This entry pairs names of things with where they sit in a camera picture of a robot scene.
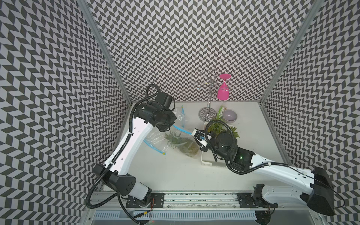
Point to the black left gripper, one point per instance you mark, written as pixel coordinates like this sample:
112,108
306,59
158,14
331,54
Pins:
171,121

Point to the pineapple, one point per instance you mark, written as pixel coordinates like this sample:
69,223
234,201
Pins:
233,130
216,128
182,143

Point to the clear zip-top bag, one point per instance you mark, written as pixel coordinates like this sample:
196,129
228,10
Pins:
186,133
157,141
181,117

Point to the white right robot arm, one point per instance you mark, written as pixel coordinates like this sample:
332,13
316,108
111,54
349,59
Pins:
315,186

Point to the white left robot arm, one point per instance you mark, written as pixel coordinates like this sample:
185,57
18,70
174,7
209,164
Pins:
114,172

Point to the white plastic basket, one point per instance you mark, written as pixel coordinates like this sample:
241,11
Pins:
207,159

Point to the lilac bowl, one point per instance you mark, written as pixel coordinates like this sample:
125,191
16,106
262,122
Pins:
229,116

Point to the green snack packet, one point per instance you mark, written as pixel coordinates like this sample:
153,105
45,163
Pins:
220,112

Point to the pink wine glass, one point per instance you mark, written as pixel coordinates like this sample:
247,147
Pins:
223,91

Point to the metal glass rack stand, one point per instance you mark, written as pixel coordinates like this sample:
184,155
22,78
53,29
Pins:
206,114

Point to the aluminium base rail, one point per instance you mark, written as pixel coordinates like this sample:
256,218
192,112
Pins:
202,206

